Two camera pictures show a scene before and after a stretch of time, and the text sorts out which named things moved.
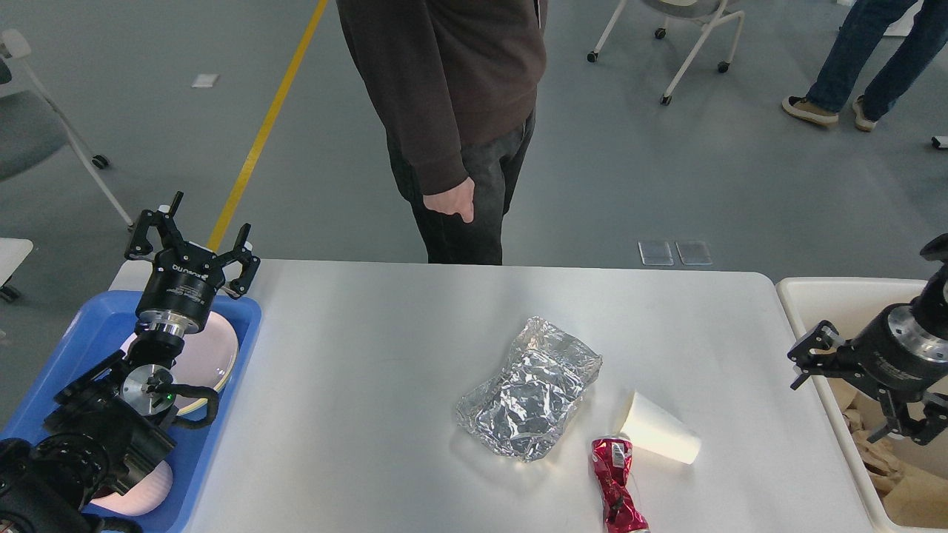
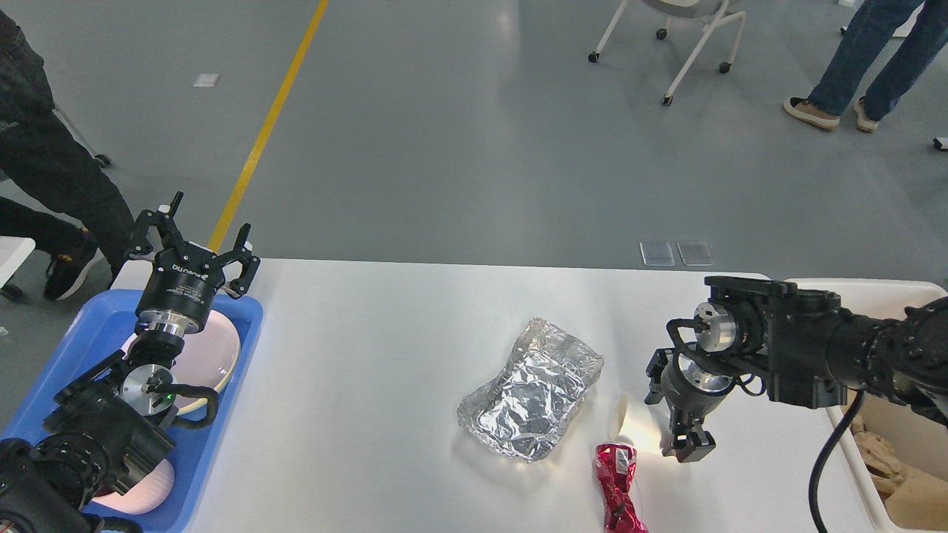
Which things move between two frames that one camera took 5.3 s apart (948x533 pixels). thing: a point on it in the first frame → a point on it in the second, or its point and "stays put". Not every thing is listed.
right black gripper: (894, 353) → (689, 389)
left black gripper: (178, 296) stays put
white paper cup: (651, 428) stays put
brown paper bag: (918, 500) stays put
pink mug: (144, 497) stays put
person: (455, 84) → (76, 206)
